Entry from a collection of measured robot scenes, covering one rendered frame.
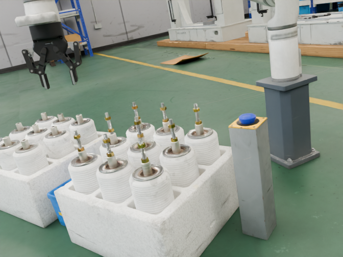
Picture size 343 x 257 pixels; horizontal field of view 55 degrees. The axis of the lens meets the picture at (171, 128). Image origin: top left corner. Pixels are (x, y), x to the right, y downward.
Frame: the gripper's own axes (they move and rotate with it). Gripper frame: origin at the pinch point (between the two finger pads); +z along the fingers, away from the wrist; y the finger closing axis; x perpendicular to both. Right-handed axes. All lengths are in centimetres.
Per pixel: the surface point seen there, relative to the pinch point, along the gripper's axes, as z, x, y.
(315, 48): 32, -177, -163
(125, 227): 33.5, 18.6, -10.8
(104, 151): 22.9, -5.5, -6.0
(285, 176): 45, -10, -62
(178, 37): 25, -439, -84
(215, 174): 29.3, 8.7, -35.3
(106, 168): 22.3, 8.1, -7.8
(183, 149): 21.5, 7.0, -28.1
